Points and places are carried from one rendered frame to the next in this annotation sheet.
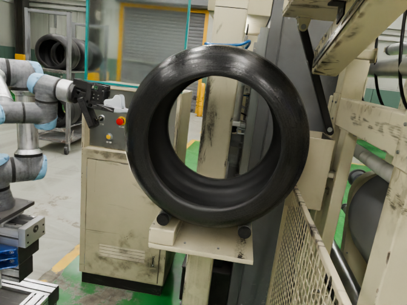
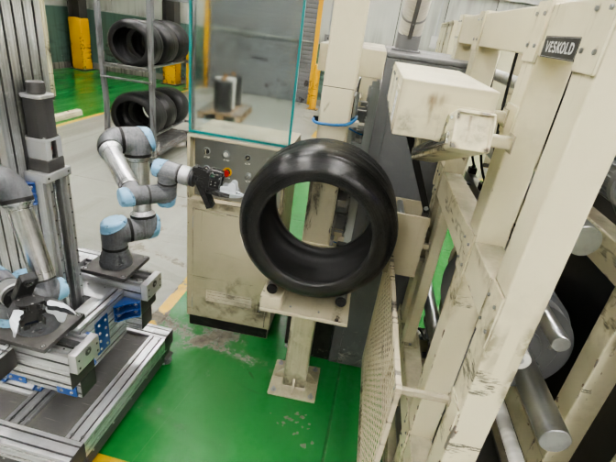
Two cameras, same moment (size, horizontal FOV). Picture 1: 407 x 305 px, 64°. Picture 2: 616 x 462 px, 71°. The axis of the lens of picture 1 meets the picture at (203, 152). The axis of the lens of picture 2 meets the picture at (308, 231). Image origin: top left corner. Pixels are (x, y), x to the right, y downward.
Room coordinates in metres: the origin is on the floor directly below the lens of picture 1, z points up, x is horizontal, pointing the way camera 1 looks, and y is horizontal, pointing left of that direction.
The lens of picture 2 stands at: (-0.42, 0.01, 1.88)
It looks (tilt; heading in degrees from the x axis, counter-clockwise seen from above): 26 degrees down; 0
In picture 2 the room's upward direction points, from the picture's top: 8 degrees clockwise
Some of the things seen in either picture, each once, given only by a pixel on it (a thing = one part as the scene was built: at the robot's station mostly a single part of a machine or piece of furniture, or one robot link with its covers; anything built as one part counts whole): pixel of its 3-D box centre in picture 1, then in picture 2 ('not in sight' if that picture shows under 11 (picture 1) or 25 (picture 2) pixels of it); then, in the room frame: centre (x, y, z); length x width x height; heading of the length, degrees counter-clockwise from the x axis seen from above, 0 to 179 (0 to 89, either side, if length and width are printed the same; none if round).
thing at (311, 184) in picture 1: (304, 167); (404, 236); (1.37, -0.44, 1.05); 0.20 x 0.15 x 0.30; 175
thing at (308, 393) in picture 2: not in sight; (294, 378); (1.44, -0.05, 0.02); 0.27 x 0.27 x 0.04; 85
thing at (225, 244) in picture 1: (205, 229); (309, 292); (1.19, -0.04, 0.80); 0.37 x 0.36 x 0.02; 85
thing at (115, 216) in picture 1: (135, 186); (240, 233); (1.98, 0.41, 0.63); 0.56 x 0.41 x 1.27; 85
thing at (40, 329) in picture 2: not in sight; (37, 313); (0.84, 0.97, 0.77); 0.15 x 0.15 x 0.10
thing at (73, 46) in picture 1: (71, 83); (152, 80); (5.10, 2.15, 0.96); 1.36 x 0.71 x 1.92; 172
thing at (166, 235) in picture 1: (172, 215); (279, 280); (1.20, 0.10, 0.84); 0.36 x 0.09 x 0.06; 175
